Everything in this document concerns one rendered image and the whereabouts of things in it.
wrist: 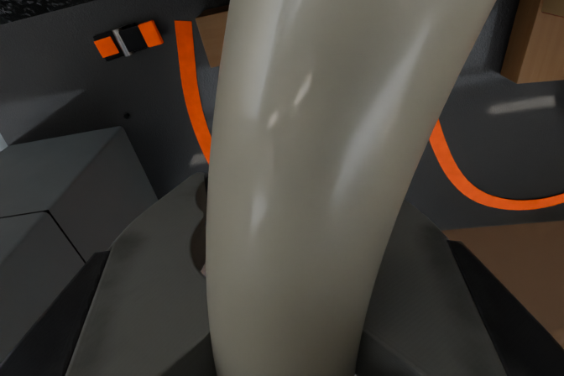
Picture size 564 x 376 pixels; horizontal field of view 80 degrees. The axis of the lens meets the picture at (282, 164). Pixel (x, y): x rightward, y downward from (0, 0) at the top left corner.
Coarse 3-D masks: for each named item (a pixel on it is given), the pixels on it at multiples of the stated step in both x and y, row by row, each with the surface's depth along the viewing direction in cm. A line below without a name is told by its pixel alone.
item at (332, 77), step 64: (256, 0) 3; (320, 0) 3; (384, 0) 3; (448, 0) 3; (256, 64) 4; (320, 64) 3; (384, 64) 3; (448, 64) 3; (256, 128) 4; (320, 128) 3; (384, 128) 3; (256, 192) 4; (320, 192) 4; (384, 192) 4; (256, 256) 4; (320, 256) 4; (256, 320) 5; (320, 320) 5
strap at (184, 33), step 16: (176, 32) 91; (192, 32) 92; (192, 48) 94; (192, 64) 96; (192, 80) 98; (192, 96) 101; (192, 112) 104; (208, 144) 110; (432, 144) 111; (208, 160) 113; (448, 160) 114; (448, 176) 118; (464, 176) 118; (464, 192) 122; (480, 192) 122; (512, 208) 126; (528, 208) 126
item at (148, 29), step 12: (132, 24) 90; (144, 24) 85; (96, 36) 91; (108, 36) 91; (120, 36) 89; (132, 36) 88; (144, 36) 87; (156, 36) 87; (108, 48) 92; (120, 48) 93; (132, 48) 90; (144, 48) 93; (108, 60) 95
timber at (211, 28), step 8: (216, 8) 86; (224, 8) 82; (200, 16) 79; (208, 16) 79; (216, 16) 79; (224, 16) 79; (200, 24) 80; (208, 24) 80; (216, 24) 80; (224, 24) 80; (200, 32) 80; (208, 32) 80; (216, 32) 80; (224, 32) 80; (208, 40) 81; (216, 40) 81; (208, 48) 82; (216, 48) 82; (208, 56) 83; (216, 56) 84; (216, 64) 84
